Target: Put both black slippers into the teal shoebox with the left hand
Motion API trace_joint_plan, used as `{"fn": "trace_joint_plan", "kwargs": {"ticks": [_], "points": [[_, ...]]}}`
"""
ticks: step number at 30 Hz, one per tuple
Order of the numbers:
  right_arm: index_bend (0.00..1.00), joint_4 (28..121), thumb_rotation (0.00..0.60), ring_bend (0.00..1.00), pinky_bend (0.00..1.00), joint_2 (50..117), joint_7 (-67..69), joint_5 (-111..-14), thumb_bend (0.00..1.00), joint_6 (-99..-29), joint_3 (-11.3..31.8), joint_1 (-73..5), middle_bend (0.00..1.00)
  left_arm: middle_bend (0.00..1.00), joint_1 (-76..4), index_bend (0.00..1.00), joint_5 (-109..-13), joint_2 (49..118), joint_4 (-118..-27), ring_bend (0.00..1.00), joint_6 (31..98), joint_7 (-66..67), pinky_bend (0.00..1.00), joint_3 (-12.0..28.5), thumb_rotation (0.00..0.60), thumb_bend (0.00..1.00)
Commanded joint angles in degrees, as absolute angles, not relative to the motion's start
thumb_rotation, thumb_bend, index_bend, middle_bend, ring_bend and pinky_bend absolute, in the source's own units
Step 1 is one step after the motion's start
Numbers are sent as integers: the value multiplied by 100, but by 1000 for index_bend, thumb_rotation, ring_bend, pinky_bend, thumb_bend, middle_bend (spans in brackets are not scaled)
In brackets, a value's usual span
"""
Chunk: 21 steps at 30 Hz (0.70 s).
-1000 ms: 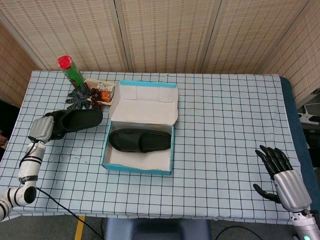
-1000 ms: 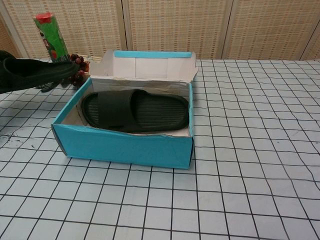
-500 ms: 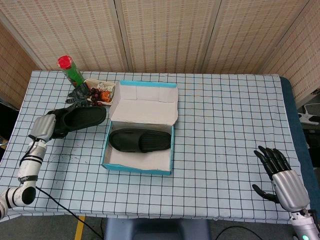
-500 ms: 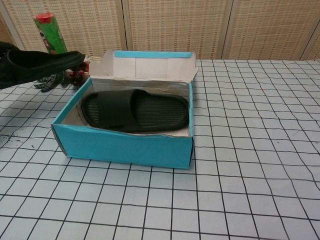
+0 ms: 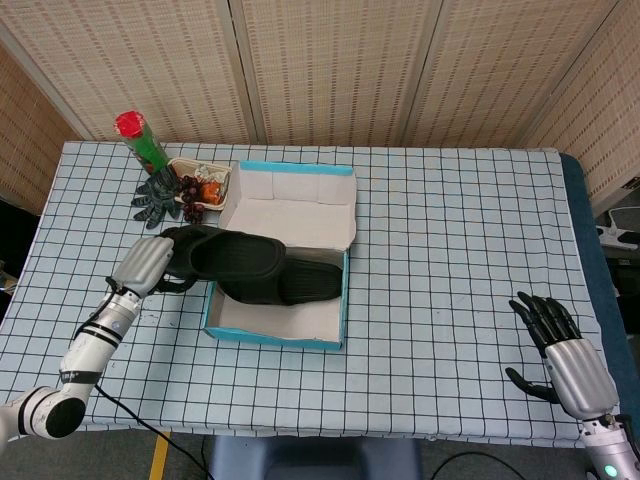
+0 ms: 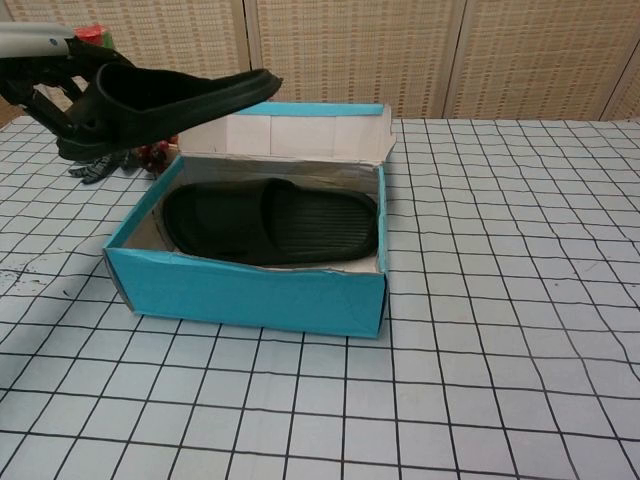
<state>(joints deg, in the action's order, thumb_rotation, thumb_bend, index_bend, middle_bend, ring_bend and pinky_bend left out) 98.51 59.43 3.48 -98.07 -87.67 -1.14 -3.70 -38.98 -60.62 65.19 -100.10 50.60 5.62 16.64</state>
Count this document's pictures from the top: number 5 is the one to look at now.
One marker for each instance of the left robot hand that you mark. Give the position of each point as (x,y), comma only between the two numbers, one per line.
(142,262)

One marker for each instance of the beige shallow tray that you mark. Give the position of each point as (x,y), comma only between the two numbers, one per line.
(175,165)

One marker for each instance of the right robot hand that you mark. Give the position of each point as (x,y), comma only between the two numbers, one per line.
(580,375)

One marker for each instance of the crumpled foil wrapper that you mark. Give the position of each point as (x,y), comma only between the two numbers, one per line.
(210,172)

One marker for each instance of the grey striped glove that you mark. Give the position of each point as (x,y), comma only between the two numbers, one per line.
(155,197)

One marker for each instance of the black rubber slipper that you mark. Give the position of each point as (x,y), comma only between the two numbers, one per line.
(310,280)
(235,255)

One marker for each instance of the dark red grape bunch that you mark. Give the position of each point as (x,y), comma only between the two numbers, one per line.
(192,207)

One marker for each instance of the orange toy fruit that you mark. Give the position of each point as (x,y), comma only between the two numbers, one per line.
(212,192)

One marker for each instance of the white checked tablecloth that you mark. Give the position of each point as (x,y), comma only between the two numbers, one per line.
(425,250)

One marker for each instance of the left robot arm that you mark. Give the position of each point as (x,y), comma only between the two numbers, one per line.
(85,345)

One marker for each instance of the green chips can red lid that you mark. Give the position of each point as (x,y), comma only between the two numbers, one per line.
(147,145)

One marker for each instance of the woven bamboo folding screen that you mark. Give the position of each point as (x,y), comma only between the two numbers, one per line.
(325,65)

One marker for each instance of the white plastic equipment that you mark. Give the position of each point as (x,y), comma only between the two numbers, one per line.
(620,227)

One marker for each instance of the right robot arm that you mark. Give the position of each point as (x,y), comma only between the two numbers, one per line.
(607,450)

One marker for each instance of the blue cardboard shoe box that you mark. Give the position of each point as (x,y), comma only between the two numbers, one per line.
(295,205)

